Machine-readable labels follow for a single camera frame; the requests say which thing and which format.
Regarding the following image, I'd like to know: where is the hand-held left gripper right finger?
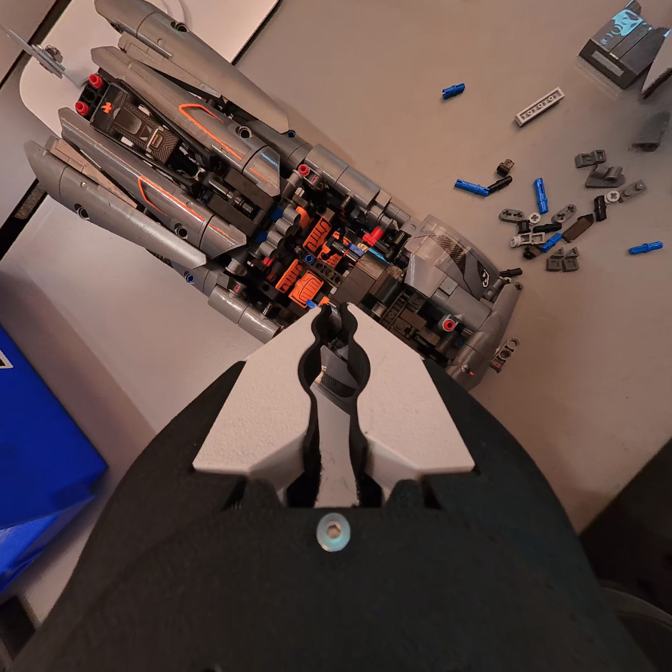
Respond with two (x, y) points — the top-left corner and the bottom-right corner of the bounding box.
(338, 303), (477, 507)

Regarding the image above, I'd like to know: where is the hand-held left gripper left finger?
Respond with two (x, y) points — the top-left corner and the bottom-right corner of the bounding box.
(192, 304), (333, 507)

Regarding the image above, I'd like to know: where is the grey lego car model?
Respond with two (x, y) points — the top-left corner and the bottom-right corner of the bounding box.
(23, 0), (524, 393)

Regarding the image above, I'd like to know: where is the grey lego panel assembly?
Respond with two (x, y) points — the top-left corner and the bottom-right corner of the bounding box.
(579, 0), (672, 99)

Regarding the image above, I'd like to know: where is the pile of small lego pieces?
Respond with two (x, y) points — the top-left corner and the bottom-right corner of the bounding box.
(496, 149), (648, 274)

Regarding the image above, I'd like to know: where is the light grey long lego plate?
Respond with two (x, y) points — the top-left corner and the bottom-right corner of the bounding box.
(514, 86), (566, 128)

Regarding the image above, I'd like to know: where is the blue plastic bin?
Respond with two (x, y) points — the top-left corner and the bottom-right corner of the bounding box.
(0, 323), (111, 596)

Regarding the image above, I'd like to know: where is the white rounded board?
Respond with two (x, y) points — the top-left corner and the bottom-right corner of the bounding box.
(18, 0), (282, 138)

